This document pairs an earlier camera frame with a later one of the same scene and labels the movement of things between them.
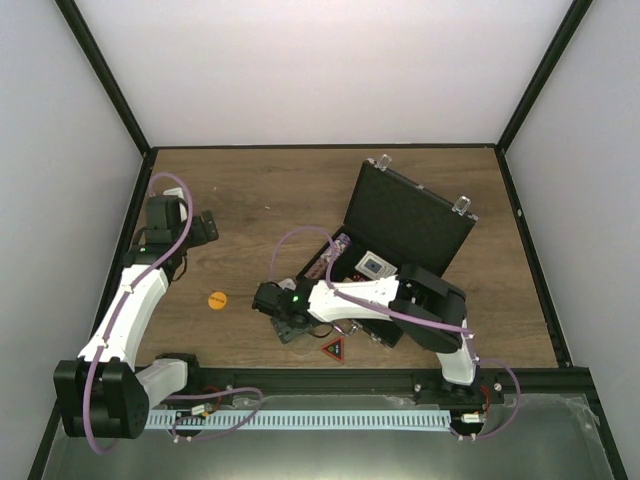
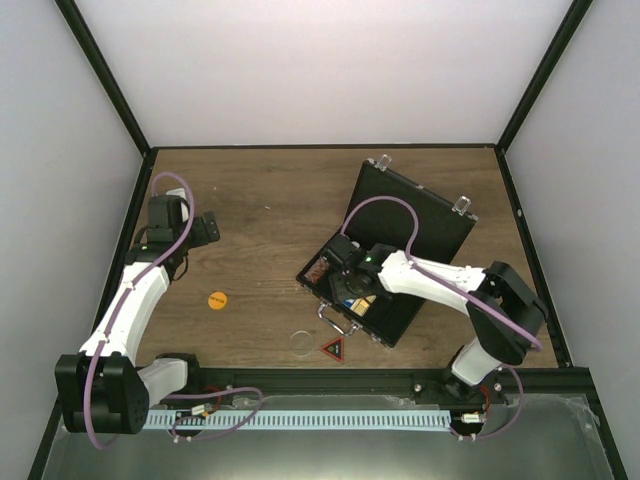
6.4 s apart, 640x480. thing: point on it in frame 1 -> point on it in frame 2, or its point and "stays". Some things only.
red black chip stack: [318, 270] stays
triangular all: [336, 348] stays
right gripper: [285, 330] -> [341, 291]
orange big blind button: [217, 300] stays
